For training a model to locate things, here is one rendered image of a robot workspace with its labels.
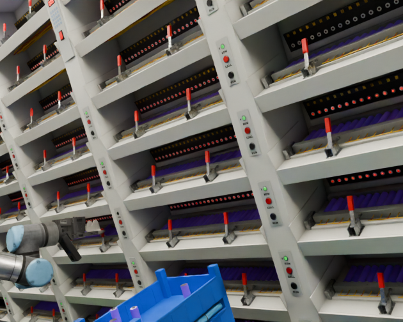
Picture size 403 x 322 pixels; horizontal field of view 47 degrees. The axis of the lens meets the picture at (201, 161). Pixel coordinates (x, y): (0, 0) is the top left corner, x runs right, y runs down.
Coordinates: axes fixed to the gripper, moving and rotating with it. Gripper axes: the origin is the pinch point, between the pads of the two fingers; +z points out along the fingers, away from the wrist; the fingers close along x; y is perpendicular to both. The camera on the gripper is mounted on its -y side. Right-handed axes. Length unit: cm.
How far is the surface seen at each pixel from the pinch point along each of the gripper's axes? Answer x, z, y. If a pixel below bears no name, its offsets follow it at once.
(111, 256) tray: -6.1, -0.2, -9.7
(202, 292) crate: -86, -27, -16
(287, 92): -105, -9, 28
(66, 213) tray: 17.7, -5.1, 9.9
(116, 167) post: -25.4, -6.5, 22.8
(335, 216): -104, 5, -3
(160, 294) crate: -66, -24, -18
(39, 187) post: 45, -4, 25
